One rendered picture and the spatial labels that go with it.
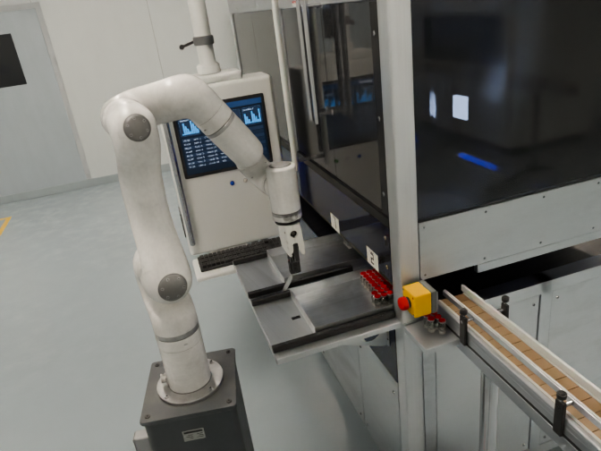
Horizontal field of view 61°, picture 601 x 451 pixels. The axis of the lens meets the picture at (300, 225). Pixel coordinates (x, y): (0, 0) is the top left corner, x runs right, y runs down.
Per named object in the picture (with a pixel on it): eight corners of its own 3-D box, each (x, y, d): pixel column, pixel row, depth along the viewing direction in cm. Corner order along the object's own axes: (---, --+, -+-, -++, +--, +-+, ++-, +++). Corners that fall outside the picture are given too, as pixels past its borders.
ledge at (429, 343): (444, 319, 160) (444, 313, 160) (468, 341, 149) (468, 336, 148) (403, 330, 157) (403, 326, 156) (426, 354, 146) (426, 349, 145)
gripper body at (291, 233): (305, 218, 142) (309, 254, 147) (294, 207, 151) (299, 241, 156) (279, 225, 141) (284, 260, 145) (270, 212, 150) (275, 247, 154)
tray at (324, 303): (378, 272, 188) (378, 264, 186) (415, 307, 165) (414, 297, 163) (291, 297, 179) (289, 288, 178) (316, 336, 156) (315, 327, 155)
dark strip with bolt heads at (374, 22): (386, 274, 162) (370, 1, 130) (393, 280, 158) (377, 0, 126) (384, 275, 162) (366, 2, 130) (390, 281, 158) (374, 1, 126)
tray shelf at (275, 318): (340, 238, 223) (340, 234, 222) (423, 320, 161) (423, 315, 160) (232, 265, 212) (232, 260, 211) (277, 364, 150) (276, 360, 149)
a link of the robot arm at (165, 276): (183, 276, 142) (201, 302, 128) (139, 291, 137) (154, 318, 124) (143, 93, 122) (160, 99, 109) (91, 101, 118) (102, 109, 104)
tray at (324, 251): (344, 238, 218) (343, 231, 216) (370, 263, 195) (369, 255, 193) (267, 257, 210) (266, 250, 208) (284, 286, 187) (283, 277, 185)
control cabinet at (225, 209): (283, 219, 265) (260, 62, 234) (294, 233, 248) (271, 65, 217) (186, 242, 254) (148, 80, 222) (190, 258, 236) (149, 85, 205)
